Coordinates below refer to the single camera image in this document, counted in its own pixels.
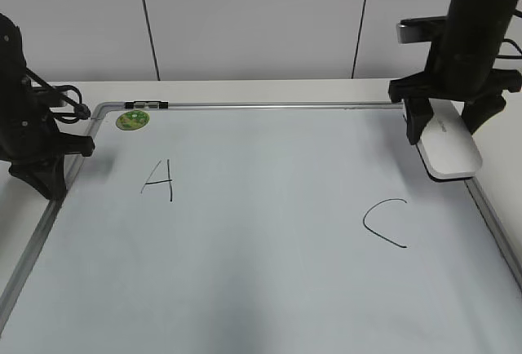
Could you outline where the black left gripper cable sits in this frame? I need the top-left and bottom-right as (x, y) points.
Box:
(24, 67), (91, 126)

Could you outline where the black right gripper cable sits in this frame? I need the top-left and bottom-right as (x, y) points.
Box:
(495, 37), (522, 64)

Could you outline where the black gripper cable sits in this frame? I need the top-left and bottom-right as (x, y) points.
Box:
(495, 37), (522, 64)
(24, 67), (91, 126)

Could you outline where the round green magnet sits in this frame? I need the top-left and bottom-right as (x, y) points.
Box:
(116, 110), (150, 131)

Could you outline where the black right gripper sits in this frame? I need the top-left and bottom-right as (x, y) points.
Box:
(388, 0), (521, 145)

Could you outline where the white board with grey frame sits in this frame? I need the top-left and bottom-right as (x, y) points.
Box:
(1, 107), (521, 353)

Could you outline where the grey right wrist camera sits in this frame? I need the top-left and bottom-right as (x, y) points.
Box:
(396, 16), (446, 44)

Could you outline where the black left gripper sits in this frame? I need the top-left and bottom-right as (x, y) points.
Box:
(1, 15), (95, 201)

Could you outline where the white board eraser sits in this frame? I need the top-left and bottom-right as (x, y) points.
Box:
(414, 99), (483, 182)

